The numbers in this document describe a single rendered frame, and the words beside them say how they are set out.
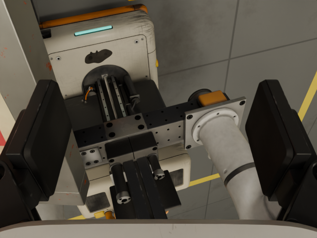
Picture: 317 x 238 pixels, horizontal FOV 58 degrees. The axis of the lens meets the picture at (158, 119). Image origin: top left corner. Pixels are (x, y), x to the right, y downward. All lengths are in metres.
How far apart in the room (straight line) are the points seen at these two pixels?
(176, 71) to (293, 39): 0.96
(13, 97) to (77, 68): 1.29
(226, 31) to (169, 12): 0.46
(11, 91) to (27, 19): 0.07
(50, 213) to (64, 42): 1.02
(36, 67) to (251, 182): 0.47
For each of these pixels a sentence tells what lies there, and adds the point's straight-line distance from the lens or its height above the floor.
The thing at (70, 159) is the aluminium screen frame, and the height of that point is 1.34.
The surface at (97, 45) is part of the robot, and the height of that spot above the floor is 0.28.
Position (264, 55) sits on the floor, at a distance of 2.42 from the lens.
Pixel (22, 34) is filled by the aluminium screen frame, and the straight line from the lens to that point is 0.25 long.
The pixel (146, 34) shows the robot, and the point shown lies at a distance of 1.53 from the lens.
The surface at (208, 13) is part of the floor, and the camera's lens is 1.96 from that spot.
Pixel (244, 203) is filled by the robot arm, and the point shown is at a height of 1.36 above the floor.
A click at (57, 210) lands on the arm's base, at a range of 0.64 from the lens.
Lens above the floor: 1.57
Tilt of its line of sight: 41 degrees down
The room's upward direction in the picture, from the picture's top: 157 degrees clockwise
